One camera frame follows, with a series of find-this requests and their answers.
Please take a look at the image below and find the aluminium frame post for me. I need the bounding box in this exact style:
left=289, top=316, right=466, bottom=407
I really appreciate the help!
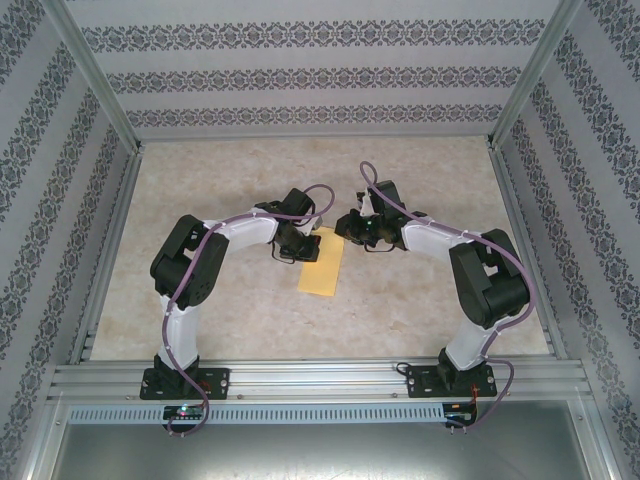
left=569, top=394, right=627, bottom=480
left=12, top=392, right=69, bottom=480
left=485, top=0, right=586, bottom=151
left=43, top=0, right=144, bottom=154

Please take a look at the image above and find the yellow paper sheet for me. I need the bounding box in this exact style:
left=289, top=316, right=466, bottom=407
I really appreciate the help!
left=297, top=225, right=347, bottom=300

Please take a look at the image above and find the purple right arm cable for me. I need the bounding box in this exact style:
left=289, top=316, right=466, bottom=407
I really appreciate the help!
left=359, top=159, right=534, bottom=434

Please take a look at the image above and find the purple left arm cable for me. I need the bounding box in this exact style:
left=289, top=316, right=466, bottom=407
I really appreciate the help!
left=162, top=183, right=337, bottom=439

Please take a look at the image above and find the slotted grey cable duct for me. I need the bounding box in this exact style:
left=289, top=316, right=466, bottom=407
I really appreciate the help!
left=67, top=403, right=448, bottom=424

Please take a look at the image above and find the thin black left gripper cable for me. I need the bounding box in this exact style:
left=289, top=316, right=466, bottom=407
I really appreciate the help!
left=268, top=239, right=297, bottom=265

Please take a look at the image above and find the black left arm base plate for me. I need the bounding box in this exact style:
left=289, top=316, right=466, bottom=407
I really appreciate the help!
left=139, top=367, right=233, bottom=402

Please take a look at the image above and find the grey sheet metal panel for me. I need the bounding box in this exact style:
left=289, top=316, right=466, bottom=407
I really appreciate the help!
left=49, top=399, right=612, bottom=480

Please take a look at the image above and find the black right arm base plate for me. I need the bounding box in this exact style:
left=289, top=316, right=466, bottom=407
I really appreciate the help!
left=405, top=363, right=499, bottom=399

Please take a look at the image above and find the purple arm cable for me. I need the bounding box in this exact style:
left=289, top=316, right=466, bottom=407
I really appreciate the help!
left=359, top=159, right=534, bottom=434
left=162, top=183, right=337, bottom=439

